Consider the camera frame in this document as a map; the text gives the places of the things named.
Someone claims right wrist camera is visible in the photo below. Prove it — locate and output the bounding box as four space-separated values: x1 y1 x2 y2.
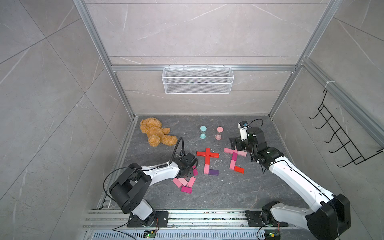
238 121 248 141

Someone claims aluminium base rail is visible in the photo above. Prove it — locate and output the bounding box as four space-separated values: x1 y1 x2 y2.
81 209 313 240

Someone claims teal sand timer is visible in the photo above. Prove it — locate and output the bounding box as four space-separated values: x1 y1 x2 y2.
200 126 207 139

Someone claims pink sand timer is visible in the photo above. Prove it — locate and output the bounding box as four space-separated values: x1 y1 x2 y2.
215 127 224 141

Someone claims black corrugated cable hose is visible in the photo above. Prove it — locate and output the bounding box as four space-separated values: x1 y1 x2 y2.
167 137 185 166

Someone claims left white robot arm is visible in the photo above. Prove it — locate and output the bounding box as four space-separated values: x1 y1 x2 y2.
109 153 199 227

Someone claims light pink block tilted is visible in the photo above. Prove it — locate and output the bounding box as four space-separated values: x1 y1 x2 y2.
178 178 189 186

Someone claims pink block carried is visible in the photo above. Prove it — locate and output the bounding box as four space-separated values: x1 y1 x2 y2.
237 151 247 157
224 148 235 154

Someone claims brown teddy bear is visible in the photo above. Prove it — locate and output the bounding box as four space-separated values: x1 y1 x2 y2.
140 118 178 147

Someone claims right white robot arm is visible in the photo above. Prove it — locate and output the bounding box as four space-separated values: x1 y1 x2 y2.
230 121 352 240

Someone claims purple block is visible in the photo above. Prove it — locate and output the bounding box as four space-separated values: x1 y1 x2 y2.
209 169 219 176

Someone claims black wire hook rack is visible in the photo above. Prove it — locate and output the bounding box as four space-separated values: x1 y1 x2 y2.
309 89 384 168

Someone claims white wire mesh basket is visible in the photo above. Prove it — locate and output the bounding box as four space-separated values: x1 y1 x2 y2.
162 67 235 95

